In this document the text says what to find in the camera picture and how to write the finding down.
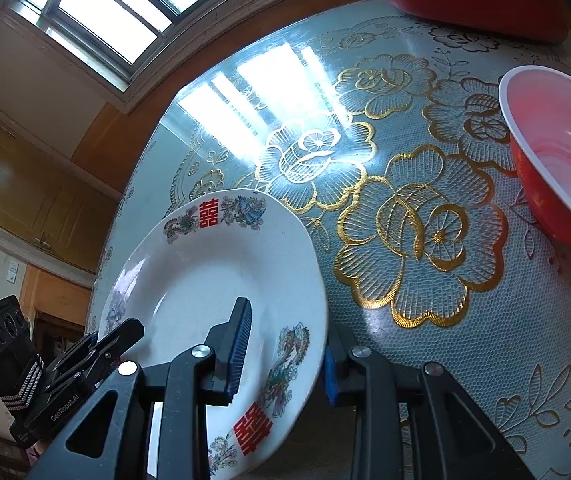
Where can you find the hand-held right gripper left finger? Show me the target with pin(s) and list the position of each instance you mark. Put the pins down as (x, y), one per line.
(240, 355)

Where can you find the white light switch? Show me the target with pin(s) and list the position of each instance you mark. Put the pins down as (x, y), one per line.
(12, 272)

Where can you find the window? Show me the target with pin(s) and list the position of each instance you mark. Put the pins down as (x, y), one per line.
(110, 5)

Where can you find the wooden door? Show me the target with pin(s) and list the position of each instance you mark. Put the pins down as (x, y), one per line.
(15, 185)

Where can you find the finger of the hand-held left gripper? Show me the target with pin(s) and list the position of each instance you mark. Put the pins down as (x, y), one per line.
(123, 337)

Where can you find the white plate with red print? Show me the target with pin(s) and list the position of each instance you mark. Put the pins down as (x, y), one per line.
(200, 280)

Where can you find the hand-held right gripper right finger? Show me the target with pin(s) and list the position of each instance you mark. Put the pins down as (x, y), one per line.
(332, 380)

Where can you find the red plastic bowl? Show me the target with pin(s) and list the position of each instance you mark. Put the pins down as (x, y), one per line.
(560, 160)

